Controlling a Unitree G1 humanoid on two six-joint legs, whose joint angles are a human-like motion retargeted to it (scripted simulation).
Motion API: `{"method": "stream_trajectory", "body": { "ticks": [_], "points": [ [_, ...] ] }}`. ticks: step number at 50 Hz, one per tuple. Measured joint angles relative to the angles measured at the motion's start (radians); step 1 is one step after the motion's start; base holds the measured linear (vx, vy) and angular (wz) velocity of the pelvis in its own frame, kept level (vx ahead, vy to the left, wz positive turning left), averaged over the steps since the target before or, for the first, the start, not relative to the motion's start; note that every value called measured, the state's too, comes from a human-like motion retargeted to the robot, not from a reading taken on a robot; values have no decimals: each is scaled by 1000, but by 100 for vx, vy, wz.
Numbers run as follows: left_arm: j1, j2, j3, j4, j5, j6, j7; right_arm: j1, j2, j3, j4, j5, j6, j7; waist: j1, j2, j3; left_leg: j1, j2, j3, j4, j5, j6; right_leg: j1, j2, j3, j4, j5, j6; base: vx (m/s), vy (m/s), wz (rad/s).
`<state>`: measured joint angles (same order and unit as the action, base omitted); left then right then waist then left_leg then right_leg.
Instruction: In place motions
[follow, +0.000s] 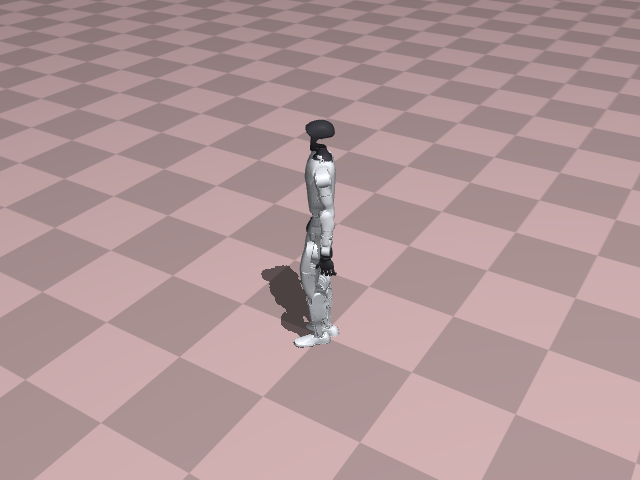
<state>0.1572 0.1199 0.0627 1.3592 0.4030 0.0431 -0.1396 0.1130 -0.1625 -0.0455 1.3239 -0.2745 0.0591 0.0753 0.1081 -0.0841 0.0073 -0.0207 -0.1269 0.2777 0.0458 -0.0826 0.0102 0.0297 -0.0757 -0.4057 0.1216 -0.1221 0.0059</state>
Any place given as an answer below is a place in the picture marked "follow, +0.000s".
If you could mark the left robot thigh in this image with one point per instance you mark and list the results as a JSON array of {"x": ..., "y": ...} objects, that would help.
[{"x": 308, "y": 273}]

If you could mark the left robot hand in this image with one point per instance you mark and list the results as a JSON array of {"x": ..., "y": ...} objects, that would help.
[{"x": 325, "y": 264}]

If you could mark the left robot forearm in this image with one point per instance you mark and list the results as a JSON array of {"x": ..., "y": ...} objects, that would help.
[{"x": 327, "y": 228}]

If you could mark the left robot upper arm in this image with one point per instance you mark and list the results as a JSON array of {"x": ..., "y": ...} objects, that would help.
[{"x": 323, "y": 183}]

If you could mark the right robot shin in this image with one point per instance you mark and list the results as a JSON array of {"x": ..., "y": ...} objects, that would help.
[{"x": 329, "y": 302}]

